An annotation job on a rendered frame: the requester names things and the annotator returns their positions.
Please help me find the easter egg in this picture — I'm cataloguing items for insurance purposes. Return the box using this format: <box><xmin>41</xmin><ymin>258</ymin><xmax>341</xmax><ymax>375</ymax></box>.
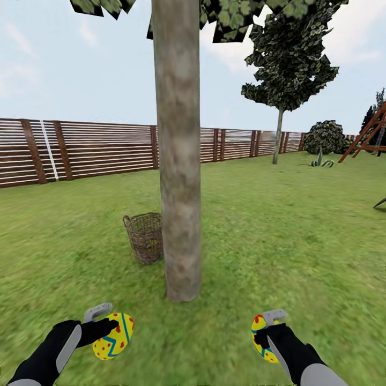
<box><xmin>251</xmin><ymin>314</ymin><xmax>279</xmax><ymax>363</ymax></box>
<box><xmin>92</xmin><ymin>313</ymin><xmax>134</xmax><ymax>361</ymax></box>

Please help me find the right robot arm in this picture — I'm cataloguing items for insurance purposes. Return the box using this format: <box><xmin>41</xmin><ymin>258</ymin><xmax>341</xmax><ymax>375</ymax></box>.
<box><xmin>255</xmin><ymin>309</ymin><xmax>349</xmax><ymax>386</ymax></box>

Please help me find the wicker basket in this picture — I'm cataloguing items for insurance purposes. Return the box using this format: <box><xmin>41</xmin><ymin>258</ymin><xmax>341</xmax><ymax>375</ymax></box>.
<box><xmin>123</xmin><ymin>215</ymin><xmax>164</xmax><ymax>264</ymax></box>

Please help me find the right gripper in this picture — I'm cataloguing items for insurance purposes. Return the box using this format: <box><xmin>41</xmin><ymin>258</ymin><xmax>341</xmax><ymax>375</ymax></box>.
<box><xmin>255</xmin><ymin>327</ymin><xmax>270</xmax><ymax>349</ymax></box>

